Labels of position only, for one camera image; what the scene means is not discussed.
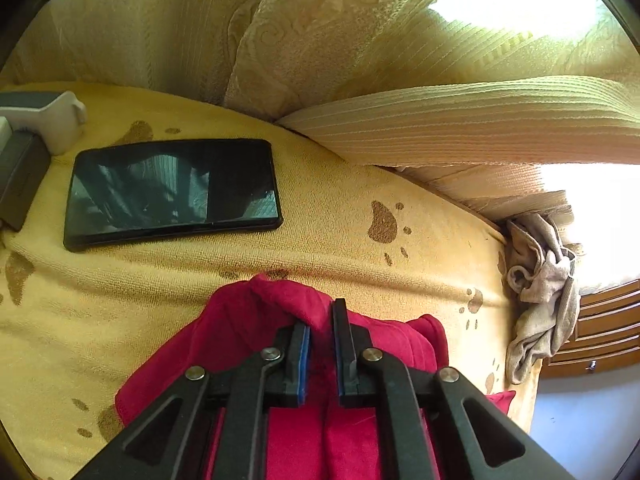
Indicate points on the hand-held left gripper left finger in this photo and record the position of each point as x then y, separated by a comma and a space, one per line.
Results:
303, 360

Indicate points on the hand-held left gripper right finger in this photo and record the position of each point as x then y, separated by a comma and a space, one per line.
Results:
341, 360

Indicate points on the red sweater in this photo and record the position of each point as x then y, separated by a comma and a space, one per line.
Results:
225, 330

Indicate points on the yellow paw-print blanket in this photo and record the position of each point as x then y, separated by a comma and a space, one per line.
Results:
150, 300

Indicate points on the grey-beige crumpled garment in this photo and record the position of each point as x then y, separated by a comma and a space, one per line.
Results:
540, 290

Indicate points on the black smartphone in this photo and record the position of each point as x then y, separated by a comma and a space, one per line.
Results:
170, 192

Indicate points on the beige patterned curtain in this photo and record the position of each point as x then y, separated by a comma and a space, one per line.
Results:
325, 35
500, 185

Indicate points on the brown wooden door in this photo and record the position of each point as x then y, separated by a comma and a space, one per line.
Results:
600, 325

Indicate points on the dark grey charger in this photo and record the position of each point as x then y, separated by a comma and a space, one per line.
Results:
22, 175

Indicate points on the white power strip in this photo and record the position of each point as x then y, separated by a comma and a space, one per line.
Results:
55, 120

